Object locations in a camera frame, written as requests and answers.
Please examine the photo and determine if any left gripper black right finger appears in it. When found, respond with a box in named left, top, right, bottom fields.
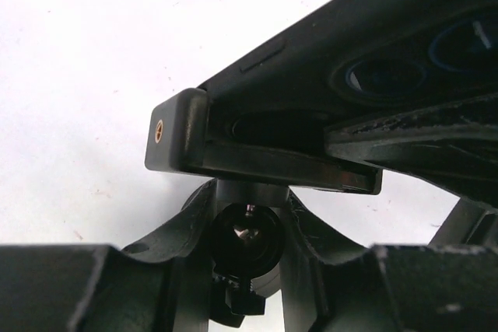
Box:
left=280, top=195, right=497, bottom=331

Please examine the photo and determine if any black phone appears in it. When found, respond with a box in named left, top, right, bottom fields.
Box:
left=202, top=0, right=497, bottom=147

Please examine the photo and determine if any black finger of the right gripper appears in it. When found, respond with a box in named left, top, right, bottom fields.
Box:
left=324, top=93, right=497, bottom=208

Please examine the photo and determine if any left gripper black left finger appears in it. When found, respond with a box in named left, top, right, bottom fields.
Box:
left=1, top=181, right=216, bottom=331

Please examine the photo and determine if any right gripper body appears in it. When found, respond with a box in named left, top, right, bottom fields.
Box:
left=428, top=198, right=497, bottom=249

